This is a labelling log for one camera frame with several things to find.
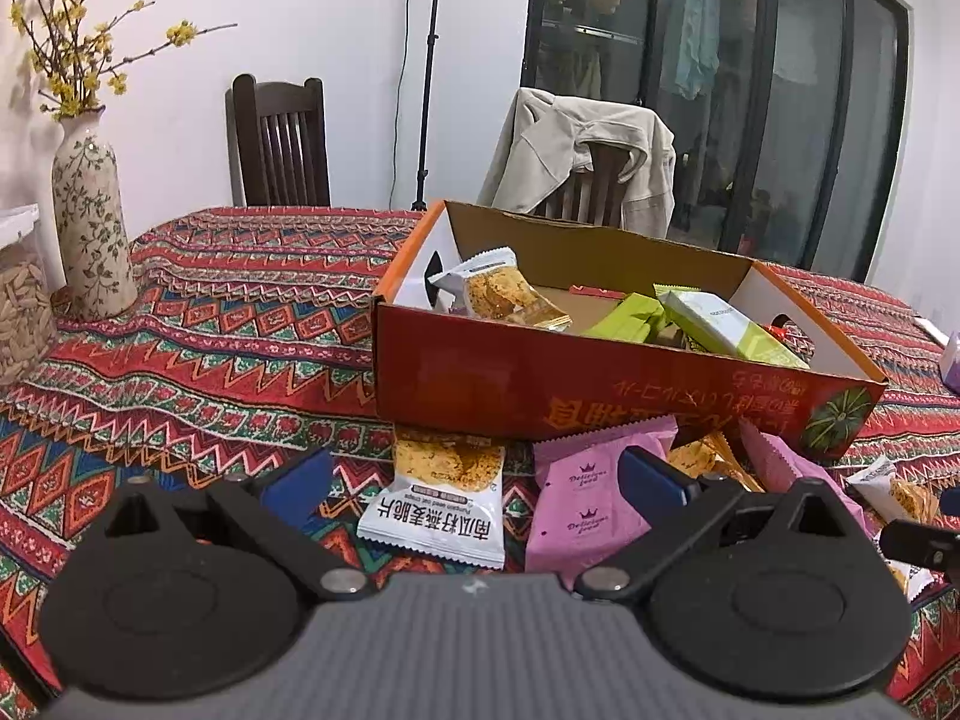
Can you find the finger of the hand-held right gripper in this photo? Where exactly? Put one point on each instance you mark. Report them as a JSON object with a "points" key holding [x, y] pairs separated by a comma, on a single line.
{"points": [[951, 501], [922, 544]]}

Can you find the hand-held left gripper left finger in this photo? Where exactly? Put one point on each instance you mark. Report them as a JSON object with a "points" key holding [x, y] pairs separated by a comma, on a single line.
{"points": [[296, 484]]}

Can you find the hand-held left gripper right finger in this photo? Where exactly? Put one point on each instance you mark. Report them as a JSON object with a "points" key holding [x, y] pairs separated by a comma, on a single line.
{"points": [[652, 487]]}

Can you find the white gold cracker packet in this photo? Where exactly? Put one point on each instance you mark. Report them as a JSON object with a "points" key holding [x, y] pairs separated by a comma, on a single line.
{"points": [[499, 292], [889, 491], [709, 457], [442, 495], [909, 581]]}

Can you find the pink snack packet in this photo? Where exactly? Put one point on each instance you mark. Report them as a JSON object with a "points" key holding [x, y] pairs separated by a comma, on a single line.
{"points": [[577, 510], [772, 461]]}

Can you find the green snack packet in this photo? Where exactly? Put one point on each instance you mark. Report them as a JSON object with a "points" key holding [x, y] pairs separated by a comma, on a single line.
{"points": [[626, 315], [720, 326]]}

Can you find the red cardboard box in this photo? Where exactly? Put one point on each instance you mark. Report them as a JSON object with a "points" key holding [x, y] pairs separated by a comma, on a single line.
{"points": [[465, 382]]}

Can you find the purple tissue box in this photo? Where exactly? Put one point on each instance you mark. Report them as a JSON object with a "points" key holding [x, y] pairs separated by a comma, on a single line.
{"points": [[951, 367]]}

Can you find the white flat object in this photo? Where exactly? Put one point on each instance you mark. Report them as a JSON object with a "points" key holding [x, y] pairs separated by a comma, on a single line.
{"points": [[928, 328]]}

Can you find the dark wooden chair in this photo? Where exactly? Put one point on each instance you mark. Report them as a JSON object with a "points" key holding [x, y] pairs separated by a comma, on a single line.
{"points": [[600, 187], [277, 142]]}

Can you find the clear jar of seeds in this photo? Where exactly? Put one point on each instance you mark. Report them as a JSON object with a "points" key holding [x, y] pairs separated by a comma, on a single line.
{"points": [[22, 315]]}

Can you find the floral ceramic vase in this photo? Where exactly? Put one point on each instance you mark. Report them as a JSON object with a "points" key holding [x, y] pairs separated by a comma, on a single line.
{"points": [[90, 232]]}

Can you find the beige jacket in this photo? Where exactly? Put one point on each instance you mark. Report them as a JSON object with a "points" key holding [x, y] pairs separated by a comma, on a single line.
{"points": [[540, 150]]}

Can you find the black framed glass door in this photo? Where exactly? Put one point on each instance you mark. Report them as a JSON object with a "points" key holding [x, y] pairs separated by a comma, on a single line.
{"points": [[810, 127]]}

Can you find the studio light on stand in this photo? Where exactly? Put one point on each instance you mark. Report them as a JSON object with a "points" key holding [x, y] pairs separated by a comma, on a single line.
{"points": [[429, 75]]}

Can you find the hanging light blue shirt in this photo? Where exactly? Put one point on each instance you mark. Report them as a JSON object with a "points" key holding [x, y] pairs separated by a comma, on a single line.
{"points": [[697, 37]]}

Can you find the yellow flower branches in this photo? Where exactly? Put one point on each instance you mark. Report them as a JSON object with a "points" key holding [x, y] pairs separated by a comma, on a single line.
{"points": [[67, 82]]}

